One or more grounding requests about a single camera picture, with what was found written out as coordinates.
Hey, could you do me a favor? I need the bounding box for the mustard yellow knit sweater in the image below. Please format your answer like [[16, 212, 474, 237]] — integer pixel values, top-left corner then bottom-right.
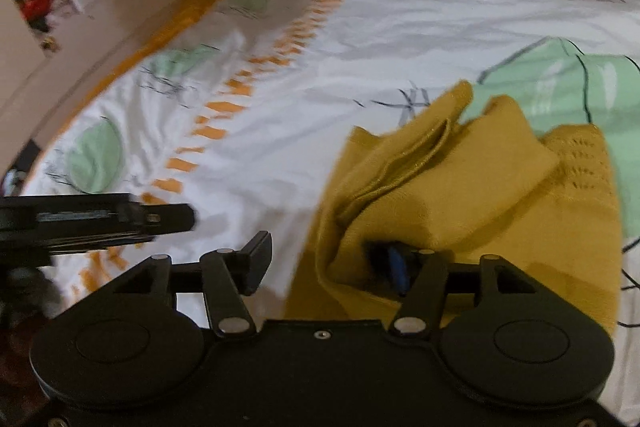
[[284, 81, 623, 332]]

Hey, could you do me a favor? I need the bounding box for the red item on shelf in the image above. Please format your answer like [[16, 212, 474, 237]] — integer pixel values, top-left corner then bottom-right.
[[18, 0, 54, 34]]

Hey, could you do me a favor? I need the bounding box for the white leaf-print bed sheet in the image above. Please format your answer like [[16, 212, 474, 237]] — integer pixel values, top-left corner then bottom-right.
[[25, 0, 639, 426]]

